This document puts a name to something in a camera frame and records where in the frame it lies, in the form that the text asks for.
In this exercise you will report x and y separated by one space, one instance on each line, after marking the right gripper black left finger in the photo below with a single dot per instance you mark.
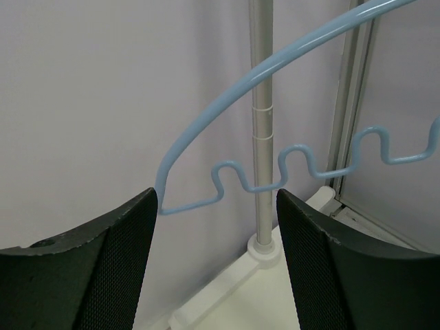
89 277

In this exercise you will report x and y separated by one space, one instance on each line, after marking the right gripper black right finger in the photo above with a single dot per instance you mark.
344 279

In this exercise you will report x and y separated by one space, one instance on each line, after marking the light blue hanger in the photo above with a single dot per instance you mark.
341 24

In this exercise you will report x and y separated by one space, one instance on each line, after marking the white clothes rack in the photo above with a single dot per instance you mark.
254 291

